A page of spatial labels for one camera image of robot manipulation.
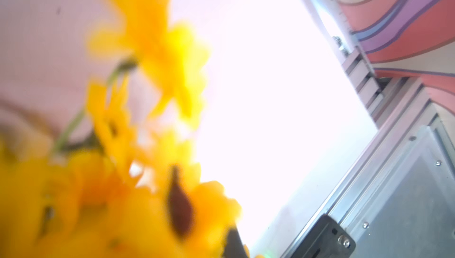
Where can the sunflower pot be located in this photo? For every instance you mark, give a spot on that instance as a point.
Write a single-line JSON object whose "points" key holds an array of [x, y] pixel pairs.
{"points": [[94, 191]]}

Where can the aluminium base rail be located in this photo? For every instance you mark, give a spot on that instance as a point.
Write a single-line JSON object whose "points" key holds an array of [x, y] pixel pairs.
{"points": [[397, 200]]}

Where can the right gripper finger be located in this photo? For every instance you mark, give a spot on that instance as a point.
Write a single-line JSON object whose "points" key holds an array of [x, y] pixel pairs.
{"points": [[326, 239]]}

